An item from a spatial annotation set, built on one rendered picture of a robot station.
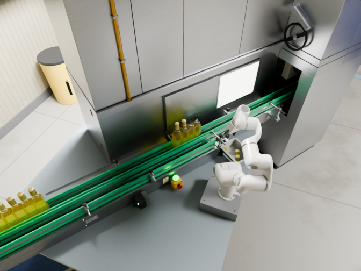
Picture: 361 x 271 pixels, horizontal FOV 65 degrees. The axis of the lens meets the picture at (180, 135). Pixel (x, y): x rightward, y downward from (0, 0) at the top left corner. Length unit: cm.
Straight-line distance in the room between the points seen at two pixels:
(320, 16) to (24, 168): 322
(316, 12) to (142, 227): 191
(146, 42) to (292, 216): 216
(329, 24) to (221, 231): 159
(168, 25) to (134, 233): 132
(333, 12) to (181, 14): 105
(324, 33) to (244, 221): 176
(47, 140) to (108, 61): 233
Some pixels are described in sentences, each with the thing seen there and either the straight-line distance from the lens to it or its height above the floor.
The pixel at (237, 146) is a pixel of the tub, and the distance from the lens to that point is 238.
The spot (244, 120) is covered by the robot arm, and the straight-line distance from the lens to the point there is 163.
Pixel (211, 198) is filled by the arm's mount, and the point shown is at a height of 84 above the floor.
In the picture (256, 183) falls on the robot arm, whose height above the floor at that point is 132.
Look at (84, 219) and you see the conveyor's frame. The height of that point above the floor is 86.
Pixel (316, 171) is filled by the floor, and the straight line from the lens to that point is 348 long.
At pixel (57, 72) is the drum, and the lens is 392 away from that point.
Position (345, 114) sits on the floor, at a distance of 437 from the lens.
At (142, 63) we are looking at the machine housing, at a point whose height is 161.
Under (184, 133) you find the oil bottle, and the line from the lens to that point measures 205.
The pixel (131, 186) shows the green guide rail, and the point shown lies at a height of 92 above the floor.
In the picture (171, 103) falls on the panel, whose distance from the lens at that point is 201.
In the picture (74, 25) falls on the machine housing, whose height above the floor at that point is 193.
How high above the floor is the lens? 253
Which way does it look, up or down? 46 degrees down
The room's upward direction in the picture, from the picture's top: straight up
